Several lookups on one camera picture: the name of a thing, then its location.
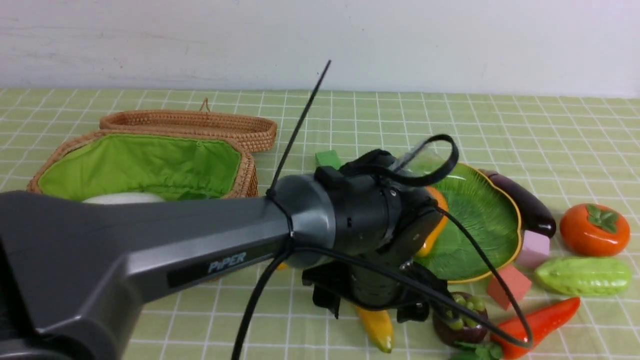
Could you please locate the green toy cucumber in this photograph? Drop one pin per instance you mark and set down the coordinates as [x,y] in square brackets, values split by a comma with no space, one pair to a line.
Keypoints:
[584,276]

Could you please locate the black cable tie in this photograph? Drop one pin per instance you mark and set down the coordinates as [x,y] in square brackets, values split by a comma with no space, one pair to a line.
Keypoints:
[270,193]

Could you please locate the yellow toy banana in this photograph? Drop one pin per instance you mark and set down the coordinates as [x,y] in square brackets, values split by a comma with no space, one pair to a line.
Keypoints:
[378,325]

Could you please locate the purple toy mangosteen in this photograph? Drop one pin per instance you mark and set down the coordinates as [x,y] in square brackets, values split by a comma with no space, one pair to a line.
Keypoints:
[464,329]

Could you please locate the green leaf-shaped glass plate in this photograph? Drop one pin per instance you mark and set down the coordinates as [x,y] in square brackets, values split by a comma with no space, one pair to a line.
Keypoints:
[488,214]

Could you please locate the pink cube block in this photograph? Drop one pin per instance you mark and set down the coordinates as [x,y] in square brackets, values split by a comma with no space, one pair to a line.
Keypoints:
[535,250]

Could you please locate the woven wicker basket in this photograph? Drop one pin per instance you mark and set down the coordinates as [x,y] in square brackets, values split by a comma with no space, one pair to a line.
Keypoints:
[247,175]

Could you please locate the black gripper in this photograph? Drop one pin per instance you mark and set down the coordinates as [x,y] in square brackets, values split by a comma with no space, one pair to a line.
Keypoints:
[338,281]

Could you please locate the salmon red cube block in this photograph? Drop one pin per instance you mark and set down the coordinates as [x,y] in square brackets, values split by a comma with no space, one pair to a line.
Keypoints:
[517,283]

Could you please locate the woven wicker basket lid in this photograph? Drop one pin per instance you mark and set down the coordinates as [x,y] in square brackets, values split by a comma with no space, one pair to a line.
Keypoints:
[255,134]

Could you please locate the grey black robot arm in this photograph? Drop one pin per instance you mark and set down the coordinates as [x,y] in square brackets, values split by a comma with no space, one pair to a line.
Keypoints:
[75,276]

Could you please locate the orange yellow toy mango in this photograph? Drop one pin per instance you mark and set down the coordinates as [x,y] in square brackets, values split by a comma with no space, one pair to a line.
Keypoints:
[432,238]

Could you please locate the dark purple toy eggplant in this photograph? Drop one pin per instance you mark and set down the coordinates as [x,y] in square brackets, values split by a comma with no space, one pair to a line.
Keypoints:
[536,217]

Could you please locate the green cube block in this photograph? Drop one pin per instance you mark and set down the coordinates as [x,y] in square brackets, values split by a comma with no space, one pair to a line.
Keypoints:
[328,158]

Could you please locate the green fabric basket lining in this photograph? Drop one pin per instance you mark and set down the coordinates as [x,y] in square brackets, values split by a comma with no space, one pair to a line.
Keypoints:
[140,165]

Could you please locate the green checkered tablecloth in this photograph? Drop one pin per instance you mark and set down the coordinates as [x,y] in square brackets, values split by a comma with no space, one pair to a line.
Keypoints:
[566,150]

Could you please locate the red toy chili pepper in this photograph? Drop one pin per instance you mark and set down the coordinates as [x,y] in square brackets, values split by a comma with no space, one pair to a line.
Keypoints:
[542,323]

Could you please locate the orange toy persimmon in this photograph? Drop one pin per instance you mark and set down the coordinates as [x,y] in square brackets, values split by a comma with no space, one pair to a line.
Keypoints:
[591,229]

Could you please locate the white toy radish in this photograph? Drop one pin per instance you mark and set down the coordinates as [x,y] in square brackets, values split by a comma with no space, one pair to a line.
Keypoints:
[124,198]

